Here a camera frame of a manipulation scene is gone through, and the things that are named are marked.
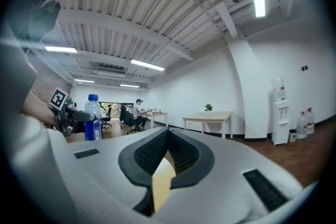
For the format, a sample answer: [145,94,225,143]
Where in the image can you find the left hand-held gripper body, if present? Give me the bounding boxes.
[48,87,79,137]

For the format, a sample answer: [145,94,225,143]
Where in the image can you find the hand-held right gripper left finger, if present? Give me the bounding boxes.
[48,127,169,224]

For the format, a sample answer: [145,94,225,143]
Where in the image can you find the white water dispenser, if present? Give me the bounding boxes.
[271,99,291,146]

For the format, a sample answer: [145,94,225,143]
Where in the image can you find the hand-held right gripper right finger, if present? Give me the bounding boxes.
[153,127,303,224]

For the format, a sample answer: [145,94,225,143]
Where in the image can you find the person's left forearm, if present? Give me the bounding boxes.
[22,90,60,129]

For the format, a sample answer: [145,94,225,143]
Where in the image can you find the dark framed window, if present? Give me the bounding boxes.
[98,101,134,120]

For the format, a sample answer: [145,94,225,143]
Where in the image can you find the light wooden desk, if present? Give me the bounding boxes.
[144,110,169,129]

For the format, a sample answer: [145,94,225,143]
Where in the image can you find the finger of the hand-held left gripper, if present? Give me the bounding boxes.
[67,108,96,122]

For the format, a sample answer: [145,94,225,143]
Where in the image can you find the white ceiling air conditioner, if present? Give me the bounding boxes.
[89,60,127,79]

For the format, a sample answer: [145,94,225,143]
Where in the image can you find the clear water jug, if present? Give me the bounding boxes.
[306,107,316,135]
[271,77,287,102]
[296,111,308,140]

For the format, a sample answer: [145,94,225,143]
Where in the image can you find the black chest pack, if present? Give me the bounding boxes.
[13,1,61,40]

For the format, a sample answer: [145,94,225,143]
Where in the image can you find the large round wooden table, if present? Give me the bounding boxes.
[65,131,177,212]

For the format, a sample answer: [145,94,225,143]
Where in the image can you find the wooden table white legs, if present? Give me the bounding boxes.
[182,111,234,139]

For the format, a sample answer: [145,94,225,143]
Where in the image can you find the clear bottle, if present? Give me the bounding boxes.
[83,93,103,142]

